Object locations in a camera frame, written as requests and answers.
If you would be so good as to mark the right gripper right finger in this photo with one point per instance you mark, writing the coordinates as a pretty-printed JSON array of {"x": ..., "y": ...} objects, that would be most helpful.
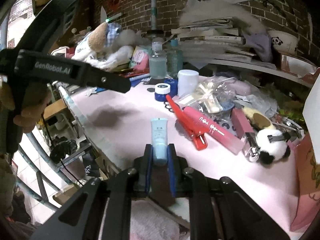
[{"x": 175, "y": 171}]

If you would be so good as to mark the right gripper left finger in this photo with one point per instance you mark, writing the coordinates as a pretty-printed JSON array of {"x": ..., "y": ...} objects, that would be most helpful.
[{"x": 145, "y": 170}]

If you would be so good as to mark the red hair clip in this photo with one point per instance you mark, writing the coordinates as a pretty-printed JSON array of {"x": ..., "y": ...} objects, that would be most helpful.
[{"x": 194, "y": 130}]

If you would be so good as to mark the light blue cream tube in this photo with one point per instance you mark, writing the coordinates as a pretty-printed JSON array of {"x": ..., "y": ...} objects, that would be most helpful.
[{"x": 159, "y": 141}]

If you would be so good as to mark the pink translucent rectangular tube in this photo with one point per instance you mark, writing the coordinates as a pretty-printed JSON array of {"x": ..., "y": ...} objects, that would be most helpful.
[{"x": 217, "y": 132}]

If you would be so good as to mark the dark pink lipstick box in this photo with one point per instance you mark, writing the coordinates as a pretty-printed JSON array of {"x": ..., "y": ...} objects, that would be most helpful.
[{"x": 241, "y": 124}]

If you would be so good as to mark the blue jar white lid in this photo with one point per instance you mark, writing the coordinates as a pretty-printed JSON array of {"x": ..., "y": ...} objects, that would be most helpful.
[{"x": 161, "y": 91}]

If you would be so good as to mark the white cylindrical container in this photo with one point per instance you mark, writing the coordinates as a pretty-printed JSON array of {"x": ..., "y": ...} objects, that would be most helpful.
[{"x": 187, "y": 81}]

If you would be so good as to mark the person left hand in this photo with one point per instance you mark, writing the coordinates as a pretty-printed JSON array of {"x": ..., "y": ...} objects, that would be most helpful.
[{"x": 31, "y": 113}]

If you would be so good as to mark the pink desk mat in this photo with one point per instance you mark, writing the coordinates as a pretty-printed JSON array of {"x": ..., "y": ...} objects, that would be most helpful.
[{"x": 118, "y": 125}]

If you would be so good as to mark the ribbon bows in plastic bag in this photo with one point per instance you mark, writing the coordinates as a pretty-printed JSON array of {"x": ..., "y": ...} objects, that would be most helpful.
[{"x": 213, "y": 95}]

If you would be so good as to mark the plush dog with plaid ear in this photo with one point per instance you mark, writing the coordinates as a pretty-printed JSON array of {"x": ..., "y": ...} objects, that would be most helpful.
[{"x": 107, "y": 47}]

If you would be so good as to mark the white pen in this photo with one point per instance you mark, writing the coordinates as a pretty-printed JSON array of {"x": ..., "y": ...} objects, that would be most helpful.
[{"x": 138, "y": 77}]

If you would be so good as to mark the yellow brown plush toy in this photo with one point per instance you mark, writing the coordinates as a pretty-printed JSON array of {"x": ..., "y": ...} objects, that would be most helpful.
[{"x": 257, "y": 119}]

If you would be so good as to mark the pink tissue packet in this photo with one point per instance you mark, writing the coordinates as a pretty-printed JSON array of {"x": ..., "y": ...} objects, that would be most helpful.
[{"x": 140, "y": 60}]

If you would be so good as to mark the clear bottle pale liquid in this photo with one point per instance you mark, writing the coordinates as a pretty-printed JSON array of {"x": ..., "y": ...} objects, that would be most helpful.
[{"x": 158, "y": 61}]

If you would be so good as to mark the teal capped clear bottle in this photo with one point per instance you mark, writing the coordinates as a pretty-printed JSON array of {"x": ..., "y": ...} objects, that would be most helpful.
[{"x": 174, "y": 59}]

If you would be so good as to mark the stack of books and papers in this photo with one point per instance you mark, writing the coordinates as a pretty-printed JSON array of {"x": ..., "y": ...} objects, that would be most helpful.
[{"x": 219, "y": 39}]

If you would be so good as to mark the purple cloth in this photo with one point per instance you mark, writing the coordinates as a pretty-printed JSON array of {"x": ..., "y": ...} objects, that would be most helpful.
[{"x": 261, "y": 43}]

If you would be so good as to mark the panda ceramic bowl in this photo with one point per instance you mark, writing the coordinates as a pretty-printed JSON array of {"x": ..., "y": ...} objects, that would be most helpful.
[{"x": 283, "y": 42}]

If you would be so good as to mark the panda plush keychain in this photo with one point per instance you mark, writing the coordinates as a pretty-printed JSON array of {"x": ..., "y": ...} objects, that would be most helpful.
[{"x": 267, "y": 146}]

